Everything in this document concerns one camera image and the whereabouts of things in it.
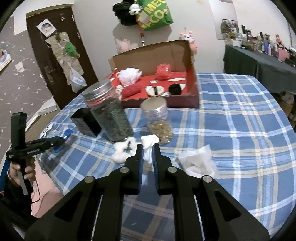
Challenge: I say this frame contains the green plush on door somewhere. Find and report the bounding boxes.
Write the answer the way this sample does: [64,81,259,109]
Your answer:
[65,42,80,58]

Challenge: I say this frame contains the dark wooden door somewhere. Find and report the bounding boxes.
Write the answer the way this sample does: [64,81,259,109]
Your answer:
[27,6,98,109]

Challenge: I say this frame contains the green tote bag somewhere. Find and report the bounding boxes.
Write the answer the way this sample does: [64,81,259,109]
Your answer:
[137,0,173,31]

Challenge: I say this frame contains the pink plush on wall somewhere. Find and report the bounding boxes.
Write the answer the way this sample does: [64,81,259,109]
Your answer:
[115,39,130,54]

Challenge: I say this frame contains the red lined cardboard box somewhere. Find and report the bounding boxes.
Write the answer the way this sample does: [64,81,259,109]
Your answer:
[109,40,199,108]

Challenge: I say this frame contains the person left hand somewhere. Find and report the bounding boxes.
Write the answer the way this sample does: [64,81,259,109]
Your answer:
[8,157,36,187]

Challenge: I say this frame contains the red foam net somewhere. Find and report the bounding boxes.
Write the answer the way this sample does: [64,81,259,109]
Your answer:
[155,64,171,81]

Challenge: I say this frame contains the white mesh bath pouf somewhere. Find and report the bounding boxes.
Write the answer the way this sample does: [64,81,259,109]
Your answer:
[116,68,142,87]

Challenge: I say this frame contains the black box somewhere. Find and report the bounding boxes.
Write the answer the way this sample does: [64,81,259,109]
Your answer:
[70,108,102,137]

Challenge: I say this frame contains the pink fox plush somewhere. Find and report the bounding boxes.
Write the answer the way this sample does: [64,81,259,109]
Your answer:
[179,31,198,55]

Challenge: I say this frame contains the wall mirror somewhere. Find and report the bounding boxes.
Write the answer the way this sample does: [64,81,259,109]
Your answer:
[209,0,237,40]

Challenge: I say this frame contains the blue plaid tablecloth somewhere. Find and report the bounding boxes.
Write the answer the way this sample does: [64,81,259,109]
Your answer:
[38,73,295,235]

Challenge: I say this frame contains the white fluffy scrunchie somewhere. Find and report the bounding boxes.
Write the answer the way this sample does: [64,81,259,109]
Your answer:
[111,137,138,164]

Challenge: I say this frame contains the small jar with gold pins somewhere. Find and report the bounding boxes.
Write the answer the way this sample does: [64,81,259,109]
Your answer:
[140,96,173,145]

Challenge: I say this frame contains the floral cream scrunchie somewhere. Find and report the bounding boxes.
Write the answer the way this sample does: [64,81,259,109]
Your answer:
[115,85,123,100]

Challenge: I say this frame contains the white soft cloth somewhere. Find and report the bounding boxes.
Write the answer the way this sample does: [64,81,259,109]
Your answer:
[141,135,159,164]

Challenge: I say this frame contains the black bag on wall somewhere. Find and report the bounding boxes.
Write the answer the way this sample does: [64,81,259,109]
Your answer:
[112,0,137,26]

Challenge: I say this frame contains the red plush towel toy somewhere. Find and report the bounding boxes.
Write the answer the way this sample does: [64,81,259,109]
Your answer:
[121,85,142,99]

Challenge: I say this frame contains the white plastic bag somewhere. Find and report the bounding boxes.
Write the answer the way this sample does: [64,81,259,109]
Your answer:
[70,68,87,93]

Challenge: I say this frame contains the dark cloth side table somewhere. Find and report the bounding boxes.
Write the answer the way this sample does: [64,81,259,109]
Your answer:
[223,45,296,94]

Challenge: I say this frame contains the black scrunchie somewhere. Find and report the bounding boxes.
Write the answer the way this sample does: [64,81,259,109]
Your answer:
[168,83,182,95]

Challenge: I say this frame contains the large jar with dark contents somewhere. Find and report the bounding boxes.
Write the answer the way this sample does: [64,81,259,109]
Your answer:
[82,79,133,143]

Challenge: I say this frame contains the white tissue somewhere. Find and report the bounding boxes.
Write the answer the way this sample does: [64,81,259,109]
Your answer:
[177,145,218,178]

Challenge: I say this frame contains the beige powder puff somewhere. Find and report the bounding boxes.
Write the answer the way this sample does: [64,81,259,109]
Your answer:
[145,86,165,97]

